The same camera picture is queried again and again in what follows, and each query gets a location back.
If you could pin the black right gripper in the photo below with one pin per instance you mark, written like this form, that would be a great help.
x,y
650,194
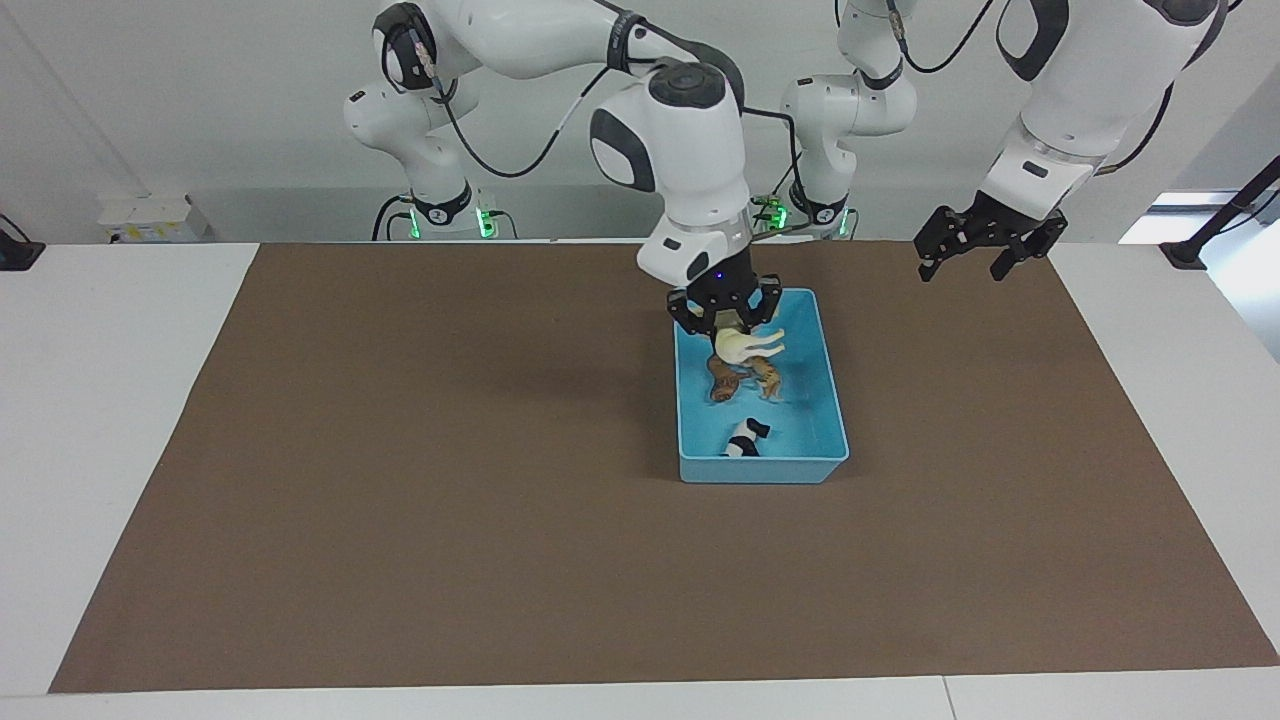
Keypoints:
x,y
722,288

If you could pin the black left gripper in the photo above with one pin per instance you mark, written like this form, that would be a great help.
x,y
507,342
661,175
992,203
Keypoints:
x,y
995,218

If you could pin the cream white horse toy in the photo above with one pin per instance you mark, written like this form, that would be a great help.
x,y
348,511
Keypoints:
x,y
735,345

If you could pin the orange tiger toy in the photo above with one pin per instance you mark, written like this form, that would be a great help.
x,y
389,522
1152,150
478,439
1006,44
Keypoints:
x,y
766,378

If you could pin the black and white panda toy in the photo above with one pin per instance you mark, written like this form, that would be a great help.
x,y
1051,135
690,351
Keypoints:
x,y
745,440

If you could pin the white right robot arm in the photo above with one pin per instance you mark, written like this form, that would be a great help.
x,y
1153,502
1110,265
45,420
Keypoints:
x,y
690,150

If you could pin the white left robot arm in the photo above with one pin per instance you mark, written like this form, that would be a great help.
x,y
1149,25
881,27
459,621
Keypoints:
x,y
1080,80

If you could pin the blue plastic storage box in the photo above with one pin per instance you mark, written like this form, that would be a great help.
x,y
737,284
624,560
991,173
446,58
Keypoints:
x,y
800,430

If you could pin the white box with yellow label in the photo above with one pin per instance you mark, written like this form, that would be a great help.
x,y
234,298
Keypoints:
x,y
150,217

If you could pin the brown table mat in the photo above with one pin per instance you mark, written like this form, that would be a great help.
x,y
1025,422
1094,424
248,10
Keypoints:
x,y
400,500

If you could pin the black camera stand with pole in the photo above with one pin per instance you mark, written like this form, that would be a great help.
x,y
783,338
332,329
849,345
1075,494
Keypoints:
x,y
1186,253

